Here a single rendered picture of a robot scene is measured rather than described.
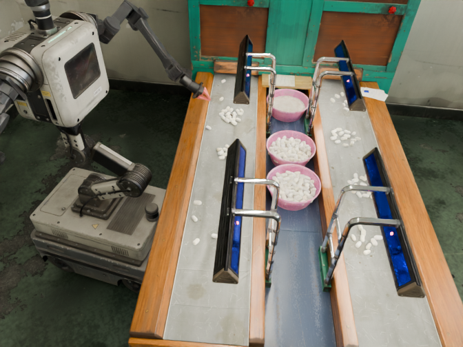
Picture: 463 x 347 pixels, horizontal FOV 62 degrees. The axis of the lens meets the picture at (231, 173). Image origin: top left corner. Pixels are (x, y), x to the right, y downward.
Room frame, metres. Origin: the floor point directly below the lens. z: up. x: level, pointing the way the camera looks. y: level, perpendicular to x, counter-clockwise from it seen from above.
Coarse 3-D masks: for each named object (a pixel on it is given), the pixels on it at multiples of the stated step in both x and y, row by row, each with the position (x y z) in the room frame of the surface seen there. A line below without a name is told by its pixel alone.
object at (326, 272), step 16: (384, 192) 0.95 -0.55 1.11; (336, 208) 0.96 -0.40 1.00; (336, 224) 0.92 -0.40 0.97; (352, 224) 0.81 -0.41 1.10; (368, 224) 0.80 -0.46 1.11; (384, 224) 0.81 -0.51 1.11; (400, 224) 0.81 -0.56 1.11; (320, 256) 0.94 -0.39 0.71; (336, 256) 0.81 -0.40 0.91; (320, 272) 0.89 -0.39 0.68
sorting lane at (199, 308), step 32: (224, 96) 2.10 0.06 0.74; (256, 96) 2.12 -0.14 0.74; (224, 128) 1.77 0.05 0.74; (224, 160) 1.50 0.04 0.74; (192, 192) 1.26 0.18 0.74; (192, 224) 1.07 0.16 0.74; (192, 256) 0.90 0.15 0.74; (192, 288) 0.76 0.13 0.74; (224, 288) 0.76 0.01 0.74; (192, 320) 0.63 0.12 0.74; (224, 320) 0.63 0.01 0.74
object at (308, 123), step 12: (324, 60) 1.93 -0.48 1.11; (336, 60) 1.93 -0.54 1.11; (348, 60) 1.92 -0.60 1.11; (324, 72) 1.78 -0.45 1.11; (336, 72) 1.78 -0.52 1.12; (348, 72) 1.78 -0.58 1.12; (312, 84) 1.94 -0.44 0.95; (312, 96) 1.93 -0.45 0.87; (312, 108) 1.79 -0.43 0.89; (312, 120) 1.77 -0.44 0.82
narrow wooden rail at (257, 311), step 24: (264, 96) 2.08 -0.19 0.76; (264, 120) 1.83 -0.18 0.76; (264, 144) 1.62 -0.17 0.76; (264, 168) 1.42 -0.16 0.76; (264, 192) 1.26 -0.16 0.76; (264, 240) 0.98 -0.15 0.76; (264, 264) 0.86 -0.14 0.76; (264, 288) 0.75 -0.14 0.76; (264, 312) 0.66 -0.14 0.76; (264, 336) 0.57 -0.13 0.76
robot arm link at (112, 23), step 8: (120, 8) 2.01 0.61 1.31; (128, 8) 2.07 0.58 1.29; (136, 8) 2.13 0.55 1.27; (112, 16) 1.87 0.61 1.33; (120, 16) 1.93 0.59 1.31; (128, 16) 2.13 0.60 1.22; (136, 16) 2.10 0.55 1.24; (104, 24) 1.73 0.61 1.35; (112, 24) 1.74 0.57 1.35; (120, 24) 1.88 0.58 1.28; (112, 32) 1.72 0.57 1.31
